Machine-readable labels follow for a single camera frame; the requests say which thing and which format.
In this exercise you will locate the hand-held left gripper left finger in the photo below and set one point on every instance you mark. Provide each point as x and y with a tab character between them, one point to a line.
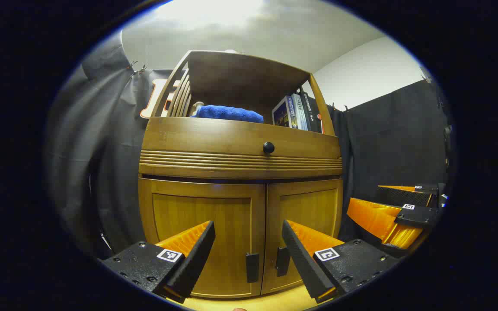
197	255

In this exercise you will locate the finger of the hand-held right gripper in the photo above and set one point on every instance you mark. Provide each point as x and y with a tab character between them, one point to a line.
402	196
374	218

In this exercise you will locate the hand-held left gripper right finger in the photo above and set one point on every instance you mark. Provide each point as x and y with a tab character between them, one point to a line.
298	259

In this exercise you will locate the wooden shoe cabinet door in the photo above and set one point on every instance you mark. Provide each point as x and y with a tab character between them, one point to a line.
205	224
309	207

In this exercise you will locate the wooden double-door shoe cabinet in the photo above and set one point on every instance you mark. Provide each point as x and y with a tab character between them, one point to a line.
240	166

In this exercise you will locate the wooden cabinet drawer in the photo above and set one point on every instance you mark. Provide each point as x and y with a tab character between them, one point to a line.
214	136

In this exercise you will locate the dark device on stand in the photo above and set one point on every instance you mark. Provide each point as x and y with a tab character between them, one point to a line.
448	138

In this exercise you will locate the black round drawer knob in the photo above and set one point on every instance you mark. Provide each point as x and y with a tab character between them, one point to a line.
269	147

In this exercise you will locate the black spine book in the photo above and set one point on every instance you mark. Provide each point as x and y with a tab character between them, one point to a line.
313	112

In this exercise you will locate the white spine book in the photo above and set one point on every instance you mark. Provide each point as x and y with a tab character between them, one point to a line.
298	112

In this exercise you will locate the picture cover book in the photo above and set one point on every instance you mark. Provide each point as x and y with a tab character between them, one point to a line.
281	114

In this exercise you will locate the blue towel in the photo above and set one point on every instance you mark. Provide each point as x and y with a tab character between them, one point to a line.
227	113

